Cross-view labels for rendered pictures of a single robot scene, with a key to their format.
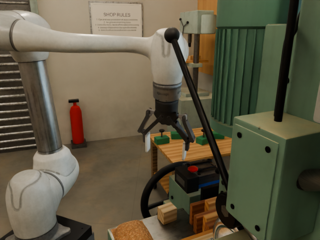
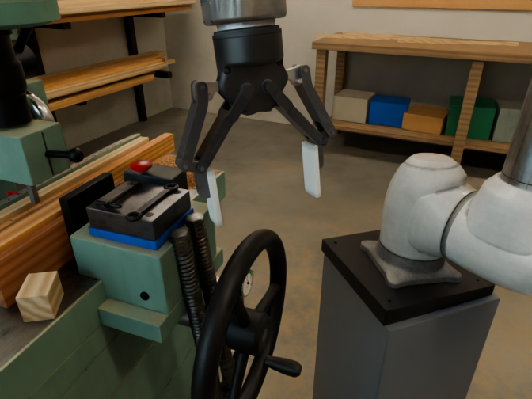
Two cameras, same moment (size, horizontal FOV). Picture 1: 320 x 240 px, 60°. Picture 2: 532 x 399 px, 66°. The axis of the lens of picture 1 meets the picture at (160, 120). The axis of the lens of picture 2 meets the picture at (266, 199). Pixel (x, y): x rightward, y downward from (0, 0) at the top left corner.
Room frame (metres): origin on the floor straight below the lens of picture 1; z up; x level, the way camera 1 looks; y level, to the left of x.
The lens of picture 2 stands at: (1.22, -0.35, 1.25)
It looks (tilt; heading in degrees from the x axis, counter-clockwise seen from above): 28 degrees down; 135
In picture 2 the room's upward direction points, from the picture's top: straight up
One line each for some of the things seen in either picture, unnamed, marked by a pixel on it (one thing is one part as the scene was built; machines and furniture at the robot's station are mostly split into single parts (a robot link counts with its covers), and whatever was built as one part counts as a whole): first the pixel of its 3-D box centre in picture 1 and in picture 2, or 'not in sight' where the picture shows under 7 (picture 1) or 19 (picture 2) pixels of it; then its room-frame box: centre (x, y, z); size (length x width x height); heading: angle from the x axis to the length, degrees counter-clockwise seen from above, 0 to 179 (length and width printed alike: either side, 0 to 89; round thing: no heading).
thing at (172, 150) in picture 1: (194, 164); not in sight; (2.11, -0.29, 0.32); 0.66 x 0.57 x 0.64; 110
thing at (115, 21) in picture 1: (117, 22); not in sight; (3.52, 0.51, 1.48); 0.64 x 0.02 x 0.46; 109
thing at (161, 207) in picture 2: (196, 172); (146, 199); (0.77, -0.11, 0.99); 0.13 x 0.11 x 0.06; 114
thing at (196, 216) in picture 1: (220, 216); not in sight; (0.64, -0.17, 0.93); 0.16 x 0.02 x 0.05; 114
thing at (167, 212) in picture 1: (167, 213); not in sight; (0.66, -0.02, 0.92); 0.04 x 0.03 x 0.04; 120
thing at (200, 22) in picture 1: (195, 87); not in sight; (3.03, -0.39, 0.79); 0.62 x 0.48 x 1.58; 17
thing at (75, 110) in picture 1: (76, 123); not in sight; (3.24, 1.03, 0.30); 0.19 x 0.18 x 0.60; 19
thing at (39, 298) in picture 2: not in sight; (41, 295); (0.77, -0.27, 0.92); 0.04 x 0.03 x 0.04; 145
